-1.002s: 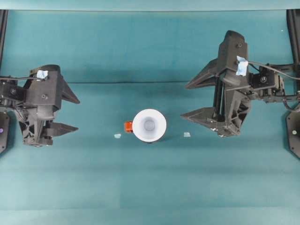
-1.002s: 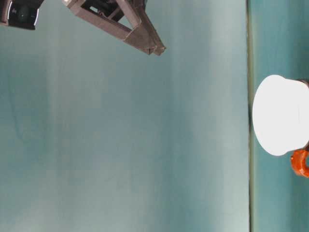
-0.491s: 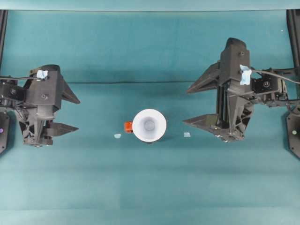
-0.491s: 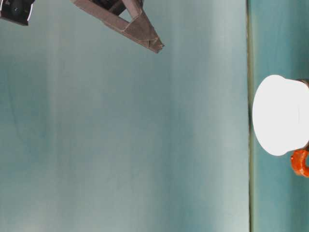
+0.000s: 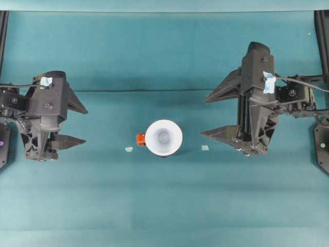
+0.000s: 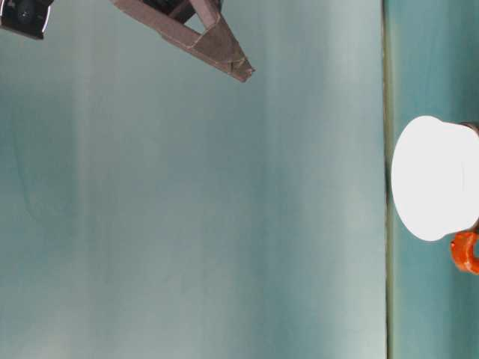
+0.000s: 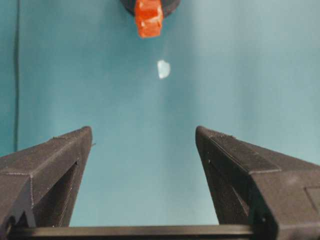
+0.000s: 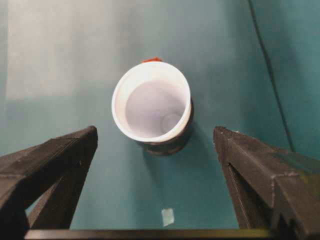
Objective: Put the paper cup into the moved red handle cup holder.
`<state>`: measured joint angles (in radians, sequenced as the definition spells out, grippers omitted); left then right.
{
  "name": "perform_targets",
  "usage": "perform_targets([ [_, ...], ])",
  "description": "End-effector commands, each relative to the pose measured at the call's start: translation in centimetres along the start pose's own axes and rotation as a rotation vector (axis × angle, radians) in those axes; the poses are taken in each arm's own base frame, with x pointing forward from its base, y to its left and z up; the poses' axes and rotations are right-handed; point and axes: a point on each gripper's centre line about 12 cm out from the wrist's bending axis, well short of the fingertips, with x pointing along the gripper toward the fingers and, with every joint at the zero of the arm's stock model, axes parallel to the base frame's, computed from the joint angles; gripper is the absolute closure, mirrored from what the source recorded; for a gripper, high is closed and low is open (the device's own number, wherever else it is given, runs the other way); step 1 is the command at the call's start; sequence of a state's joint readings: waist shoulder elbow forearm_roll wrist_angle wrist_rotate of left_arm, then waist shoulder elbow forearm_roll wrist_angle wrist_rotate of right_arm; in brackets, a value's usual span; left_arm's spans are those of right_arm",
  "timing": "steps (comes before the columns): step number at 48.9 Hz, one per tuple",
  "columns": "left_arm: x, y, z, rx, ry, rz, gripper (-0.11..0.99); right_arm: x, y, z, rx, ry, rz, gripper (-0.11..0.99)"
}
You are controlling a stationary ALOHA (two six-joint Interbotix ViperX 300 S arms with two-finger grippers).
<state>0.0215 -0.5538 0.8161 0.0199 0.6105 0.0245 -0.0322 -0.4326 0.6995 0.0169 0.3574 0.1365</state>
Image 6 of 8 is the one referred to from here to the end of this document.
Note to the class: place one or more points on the white paper cup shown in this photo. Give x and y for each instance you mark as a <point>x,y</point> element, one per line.
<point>430,179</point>

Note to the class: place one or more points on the wrist camera on bar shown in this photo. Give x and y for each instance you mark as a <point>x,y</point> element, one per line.
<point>26,16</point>

